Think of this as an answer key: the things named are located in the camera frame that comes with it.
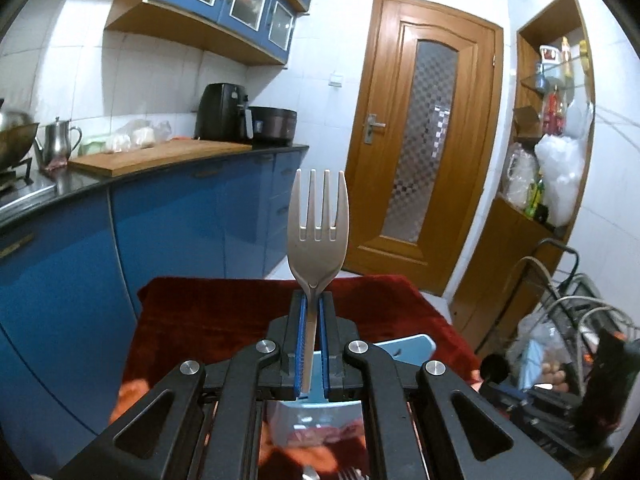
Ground light blue utensil holder box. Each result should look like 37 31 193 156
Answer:
267 334 436 448

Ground dark rice cooker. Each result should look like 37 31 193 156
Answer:
250 106 297 148

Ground wooden corner shelf unit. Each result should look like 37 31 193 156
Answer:
450 0 594 356

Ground beige plastic fork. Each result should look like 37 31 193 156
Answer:
288 170 349 396

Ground black air fryer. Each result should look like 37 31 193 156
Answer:
194 82 250 144

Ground blue upper wall cabinet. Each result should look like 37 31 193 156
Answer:
105 0 310 66

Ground blue lower kitchen cabinets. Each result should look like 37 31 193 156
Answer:
1 145 307 476

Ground white plastic bag on shelf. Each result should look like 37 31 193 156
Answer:
535 102 594 228

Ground wooden door with glass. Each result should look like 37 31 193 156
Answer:
345 0 503 295

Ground red floral blanket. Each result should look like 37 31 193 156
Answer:
111 275 480 479

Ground green bottle on shelf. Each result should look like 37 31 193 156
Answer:
524 172 544 219

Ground wooden cutting board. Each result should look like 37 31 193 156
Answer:
68 139 252 178

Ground stainless steel kettle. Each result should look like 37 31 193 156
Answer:
34 117 82 171

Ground red bottle on shelf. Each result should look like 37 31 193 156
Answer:
541 86 565 136

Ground steel wok on stove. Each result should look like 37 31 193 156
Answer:
0 99 38 172

